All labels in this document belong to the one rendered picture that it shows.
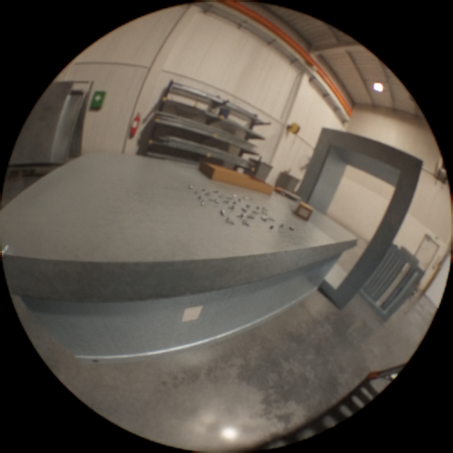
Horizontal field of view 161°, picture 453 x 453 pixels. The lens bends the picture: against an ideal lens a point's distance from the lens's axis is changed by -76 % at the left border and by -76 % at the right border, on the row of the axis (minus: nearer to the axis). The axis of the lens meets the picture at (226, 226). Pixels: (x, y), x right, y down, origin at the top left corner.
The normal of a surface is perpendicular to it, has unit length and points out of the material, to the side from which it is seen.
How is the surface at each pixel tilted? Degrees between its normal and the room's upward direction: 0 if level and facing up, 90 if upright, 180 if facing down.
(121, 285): 68
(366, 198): 90
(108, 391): 0
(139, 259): 0
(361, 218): 90
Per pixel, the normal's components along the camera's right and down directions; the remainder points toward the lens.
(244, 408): 0.33, -0.85
